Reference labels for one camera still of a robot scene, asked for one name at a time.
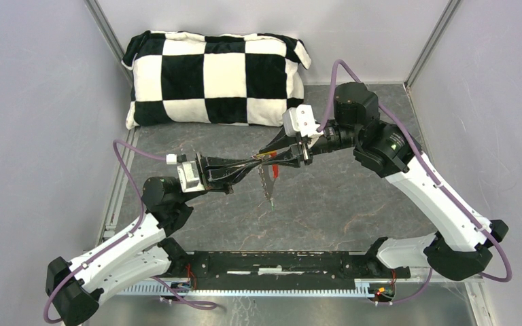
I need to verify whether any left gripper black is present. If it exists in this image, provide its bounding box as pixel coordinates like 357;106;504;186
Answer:
178;151;262;204

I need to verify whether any aluminium frame rail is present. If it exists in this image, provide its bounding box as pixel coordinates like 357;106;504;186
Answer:
403;0;463;92
84;0;133;86

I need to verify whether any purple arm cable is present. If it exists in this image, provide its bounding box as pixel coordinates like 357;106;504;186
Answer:
317;59;513;283
43;139;172;325

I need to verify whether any black white checkered pillow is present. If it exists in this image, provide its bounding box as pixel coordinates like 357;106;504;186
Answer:
122;31;312;129

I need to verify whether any left aluminium frame rail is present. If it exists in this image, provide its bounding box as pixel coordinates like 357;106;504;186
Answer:
84;0;133;86

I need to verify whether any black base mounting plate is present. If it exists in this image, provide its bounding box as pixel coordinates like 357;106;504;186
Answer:
158;238;411;291

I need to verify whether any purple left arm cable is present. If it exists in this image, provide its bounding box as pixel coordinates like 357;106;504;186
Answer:
43;139;172;325

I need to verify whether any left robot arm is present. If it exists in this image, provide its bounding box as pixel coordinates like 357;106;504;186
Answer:
43;154;262;325

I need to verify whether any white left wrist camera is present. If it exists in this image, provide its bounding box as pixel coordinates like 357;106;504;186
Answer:
165;154;205;193

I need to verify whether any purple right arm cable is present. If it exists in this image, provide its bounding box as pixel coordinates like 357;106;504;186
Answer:
317;59;513;283

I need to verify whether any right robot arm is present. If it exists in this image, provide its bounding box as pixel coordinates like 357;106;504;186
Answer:
259;82;508;281

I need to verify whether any white slotted cable duct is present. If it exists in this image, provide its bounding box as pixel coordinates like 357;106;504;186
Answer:
118;280;394;299

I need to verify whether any yellow key tag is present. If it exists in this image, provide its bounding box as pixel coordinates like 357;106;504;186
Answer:
252;151;276;160

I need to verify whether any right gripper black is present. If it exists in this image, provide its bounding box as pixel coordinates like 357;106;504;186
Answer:
259;120;360;168

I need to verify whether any right aluminium frame rail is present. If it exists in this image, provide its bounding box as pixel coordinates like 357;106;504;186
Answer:
403;0;463;92

